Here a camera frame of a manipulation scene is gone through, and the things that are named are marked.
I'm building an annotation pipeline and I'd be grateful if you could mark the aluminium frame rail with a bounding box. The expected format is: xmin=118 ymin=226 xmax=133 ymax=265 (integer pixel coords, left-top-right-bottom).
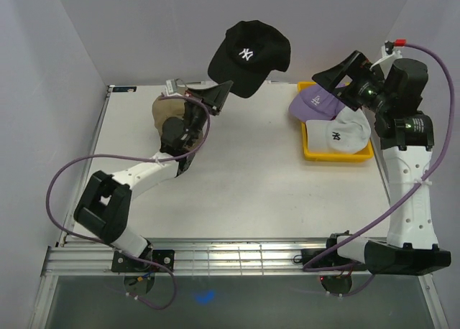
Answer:
xmin=40 ymin=241 xmax=432 ymax=278

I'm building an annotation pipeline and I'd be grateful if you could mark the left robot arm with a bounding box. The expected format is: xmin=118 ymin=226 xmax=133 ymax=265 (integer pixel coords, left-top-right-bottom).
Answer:
xmin=73 ymin=80 xmax=233 ymax=272

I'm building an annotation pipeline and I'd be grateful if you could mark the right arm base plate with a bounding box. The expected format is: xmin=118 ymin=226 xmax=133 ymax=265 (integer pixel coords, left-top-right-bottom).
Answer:
xmin=293 ymin=249 xmax=367 ymax=272

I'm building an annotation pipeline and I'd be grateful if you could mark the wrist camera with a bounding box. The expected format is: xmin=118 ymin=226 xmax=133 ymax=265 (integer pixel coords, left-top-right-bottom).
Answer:
xmin=370 ymin=39 xmax=406 ymax=73
xmin=165 ymin=78 xmax=188 ymax=96

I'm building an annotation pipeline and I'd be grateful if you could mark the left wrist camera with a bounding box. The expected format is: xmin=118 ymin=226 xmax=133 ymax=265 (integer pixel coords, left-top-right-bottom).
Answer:
xmin=165 ymin=78 xmax=188 ymax=96

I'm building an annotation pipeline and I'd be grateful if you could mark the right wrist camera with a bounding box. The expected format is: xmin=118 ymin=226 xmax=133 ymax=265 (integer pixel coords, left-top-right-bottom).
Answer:
xmin=370 ymin=39 xmax=406 ymax=73

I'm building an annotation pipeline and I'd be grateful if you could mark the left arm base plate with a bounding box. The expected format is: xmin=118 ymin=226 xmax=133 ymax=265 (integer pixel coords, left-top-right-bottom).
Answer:
xmin=111 ymin=249 xmax=175 ymax=273

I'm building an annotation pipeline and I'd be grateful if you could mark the black baseball cap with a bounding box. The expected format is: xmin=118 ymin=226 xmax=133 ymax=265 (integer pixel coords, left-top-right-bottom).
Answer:
xmin=208 ymin=20 xmax=291 ymax=98

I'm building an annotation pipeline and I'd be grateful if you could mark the purple baseball cap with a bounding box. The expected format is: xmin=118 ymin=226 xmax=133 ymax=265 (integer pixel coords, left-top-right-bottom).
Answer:
xmin=288 ymin=85 xmax=345 ymax=122

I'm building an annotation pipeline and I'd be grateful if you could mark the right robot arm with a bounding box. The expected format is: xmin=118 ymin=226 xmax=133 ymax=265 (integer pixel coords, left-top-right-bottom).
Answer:
xmin=303 ymin=51 xmax=451 ymax=276

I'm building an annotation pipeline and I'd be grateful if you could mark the yellow plastic tray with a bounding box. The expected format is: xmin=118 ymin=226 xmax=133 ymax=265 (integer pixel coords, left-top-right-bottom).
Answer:
xmin=297 ymin=81 xmax=374 ymax=162

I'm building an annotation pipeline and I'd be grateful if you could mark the beige baseball cap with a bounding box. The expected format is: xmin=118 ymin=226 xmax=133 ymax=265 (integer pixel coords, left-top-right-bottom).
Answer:
xmin=152 ymin=96 xmax=203 ymax=157

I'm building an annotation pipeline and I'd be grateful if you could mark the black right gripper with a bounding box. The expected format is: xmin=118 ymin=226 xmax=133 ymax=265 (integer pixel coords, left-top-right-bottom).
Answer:
xmin=310 ymin=50 xmax=390 ymax=115

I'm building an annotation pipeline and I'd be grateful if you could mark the dark label sticker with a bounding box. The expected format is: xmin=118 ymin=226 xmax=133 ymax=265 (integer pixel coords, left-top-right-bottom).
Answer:
xmin=111 ymin=86 xmax=137 ymax=93

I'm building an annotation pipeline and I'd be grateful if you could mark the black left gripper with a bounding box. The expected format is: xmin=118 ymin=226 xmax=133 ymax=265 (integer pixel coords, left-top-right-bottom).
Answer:
xmin=183 ymin=81 xmax=233 ymax=148

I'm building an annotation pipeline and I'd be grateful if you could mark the white baseball cap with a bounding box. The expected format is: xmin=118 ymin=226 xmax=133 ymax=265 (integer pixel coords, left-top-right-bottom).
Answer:
xmin=305 ymin=107 xmax=371 ymax=154

